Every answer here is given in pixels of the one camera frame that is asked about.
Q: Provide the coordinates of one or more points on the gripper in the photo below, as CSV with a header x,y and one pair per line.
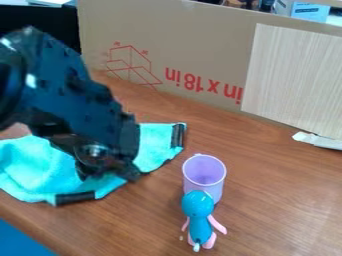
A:
x,y
107,150

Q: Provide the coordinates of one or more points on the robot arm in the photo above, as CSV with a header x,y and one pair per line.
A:
x,y
53,90

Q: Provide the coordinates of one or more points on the turquoise cloth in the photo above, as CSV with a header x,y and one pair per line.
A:
x,y
31,166

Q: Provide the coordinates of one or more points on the blue and pink toy figure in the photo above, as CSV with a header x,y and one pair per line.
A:
x,y
198,216

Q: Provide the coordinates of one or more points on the purple cup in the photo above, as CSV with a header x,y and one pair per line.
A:
x,y
206,180

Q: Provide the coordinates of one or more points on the cardboard box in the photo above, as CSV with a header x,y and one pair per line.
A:
x,y
187,40

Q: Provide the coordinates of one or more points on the light wooden board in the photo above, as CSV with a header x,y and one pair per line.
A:
x,y
296,80

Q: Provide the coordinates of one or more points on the white paper scrap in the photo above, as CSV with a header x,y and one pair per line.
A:
x,y
318,140

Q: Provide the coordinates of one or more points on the white and blue box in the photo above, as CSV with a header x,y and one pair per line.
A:
x,y
307,10

